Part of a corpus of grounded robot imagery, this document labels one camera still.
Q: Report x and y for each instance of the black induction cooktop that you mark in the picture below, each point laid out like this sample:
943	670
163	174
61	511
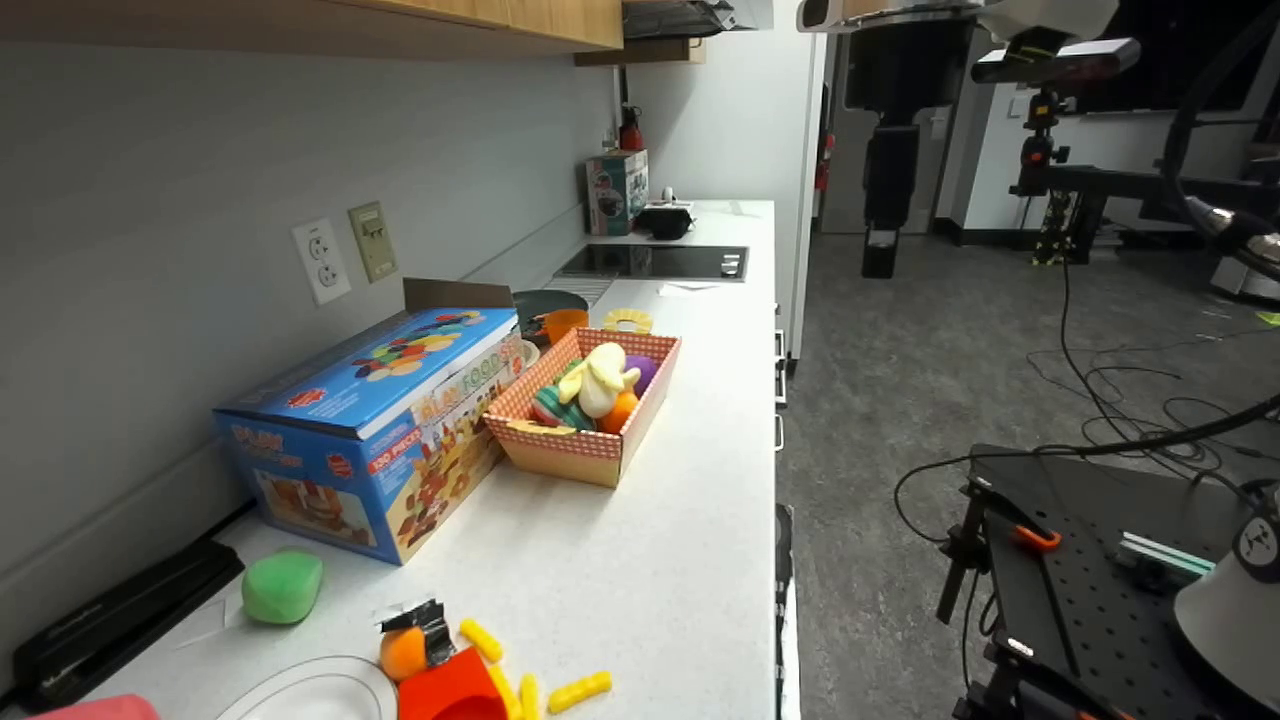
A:
660	262

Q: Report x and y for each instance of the blue toy blocks box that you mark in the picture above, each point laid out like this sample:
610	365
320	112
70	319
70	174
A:
380	439

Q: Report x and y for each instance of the dark grey round plate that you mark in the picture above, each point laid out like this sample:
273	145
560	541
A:
539	301

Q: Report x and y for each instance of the red toy piece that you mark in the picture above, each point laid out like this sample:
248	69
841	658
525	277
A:
458	690

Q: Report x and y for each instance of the black flat tray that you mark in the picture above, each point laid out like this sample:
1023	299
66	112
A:
87	644

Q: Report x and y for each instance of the teal appliance cardboard box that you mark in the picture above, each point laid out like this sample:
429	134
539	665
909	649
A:
613	190

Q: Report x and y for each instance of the black camera on tripod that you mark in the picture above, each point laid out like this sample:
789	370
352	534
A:
1050	69

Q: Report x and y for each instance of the white wall power outlet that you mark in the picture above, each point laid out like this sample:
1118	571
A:
320	262

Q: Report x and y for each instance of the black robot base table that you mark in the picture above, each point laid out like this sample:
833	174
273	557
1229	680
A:
1118	593

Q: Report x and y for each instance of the red fire extinguisher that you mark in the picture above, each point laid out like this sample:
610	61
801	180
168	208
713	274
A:
628	131

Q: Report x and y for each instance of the checkered cardboard toy tray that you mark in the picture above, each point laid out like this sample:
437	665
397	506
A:
586	404

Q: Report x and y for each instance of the pink cloth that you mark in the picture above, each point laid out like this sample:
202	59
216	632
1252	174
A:
104	708

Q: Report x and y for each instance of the green sponge toy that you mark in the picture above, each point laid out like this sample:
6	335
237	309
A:
280	591

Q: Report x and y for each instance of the yellow toy fry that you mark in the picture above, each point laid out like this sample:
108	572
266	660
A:
577	690

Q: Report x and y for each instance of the beige wall switch plate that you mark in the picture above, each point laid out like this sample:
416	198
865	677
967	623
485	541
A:
373	241

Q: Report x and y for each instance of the orange plastic cup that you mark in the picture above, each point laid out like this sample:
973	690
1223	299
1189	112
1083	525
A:
560	321

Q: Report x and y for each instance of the white plate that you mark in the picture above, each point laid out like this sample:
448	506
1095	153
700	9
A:
319	690

